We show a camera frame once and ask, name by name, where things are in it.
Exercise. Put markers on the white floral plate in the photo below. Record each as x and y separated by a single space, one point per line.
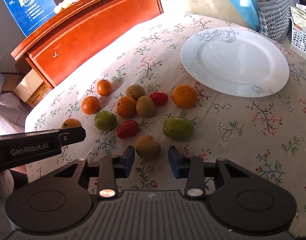
236 62

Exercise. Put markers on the brown cardboard box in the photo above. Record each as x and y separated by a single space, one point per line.
32 89

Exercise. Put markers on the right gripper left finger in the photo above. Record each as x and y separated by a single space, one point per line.
110 168

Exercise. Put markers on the small orange mandarin back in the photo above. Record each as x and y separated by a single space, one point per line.
104 87

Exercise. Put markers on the floral tablecloth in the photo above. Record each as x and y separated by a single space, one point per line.
266 135

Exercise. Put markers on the brown kiwi front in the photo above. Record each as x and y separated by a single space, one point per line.
147 147

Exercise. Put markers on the large green citrus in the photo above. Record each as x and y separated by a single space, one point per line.
179 129

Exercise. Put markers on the brown kiwi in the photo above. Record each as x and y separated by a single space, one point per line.
135 91
145 106
147 147

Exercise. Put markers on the brown kiwi back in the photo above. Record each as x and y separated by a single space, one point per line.
135 91

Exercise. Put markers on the red cherry tomato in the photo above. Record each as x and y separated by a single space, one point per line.
127 129
159 98

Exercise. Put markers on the white plastic basket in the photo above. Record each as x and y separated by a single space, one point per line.
298 38

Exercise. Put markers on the blue cardboard box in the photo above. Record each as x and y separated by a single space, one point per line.
30 14

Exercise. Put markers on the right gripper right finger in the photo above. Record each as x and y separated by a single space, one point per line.
194 169

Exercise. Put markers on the large orange mandarin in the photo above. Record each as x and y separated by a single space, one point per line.
184 96

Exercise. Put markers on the houndstooth sofa cover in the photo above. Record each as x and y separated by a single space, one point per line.
274 17

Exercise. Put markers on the small green citrus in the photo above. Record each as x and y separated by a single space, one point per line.
105 121

